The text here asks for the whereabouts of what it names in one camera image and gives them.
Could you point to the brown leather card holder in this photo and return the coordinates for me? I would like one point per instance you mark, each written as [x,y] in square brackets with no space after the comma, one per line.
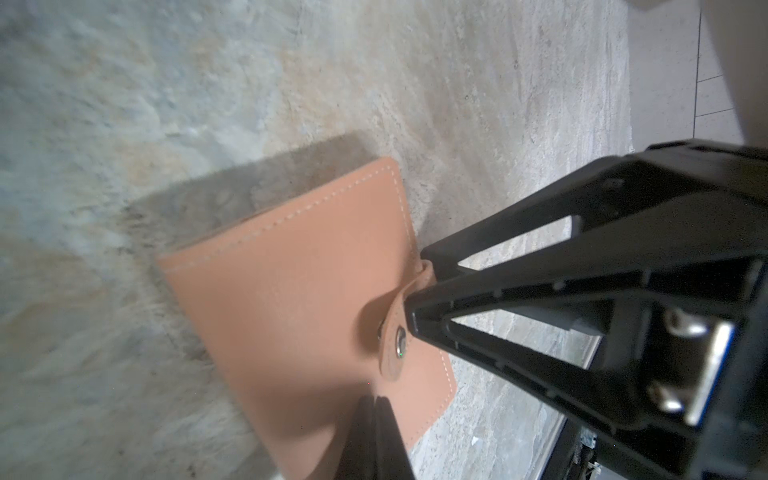
[301,308]

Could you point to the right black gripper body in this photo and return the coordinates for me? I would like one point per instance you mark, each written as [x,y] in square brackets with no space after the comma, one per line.
[680,288]

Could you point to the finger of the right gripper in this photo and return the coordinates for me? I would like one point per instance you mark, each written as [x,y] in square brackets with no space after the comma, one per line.
[528,354]
[528,228]

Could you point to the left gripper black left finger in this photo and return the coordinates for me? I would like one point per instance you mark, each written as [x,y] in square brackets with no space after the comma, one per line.
[358,458]

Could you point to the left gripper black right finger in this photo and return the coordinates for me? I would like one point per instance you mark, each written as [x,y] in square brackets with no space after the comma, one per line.
[391,457]

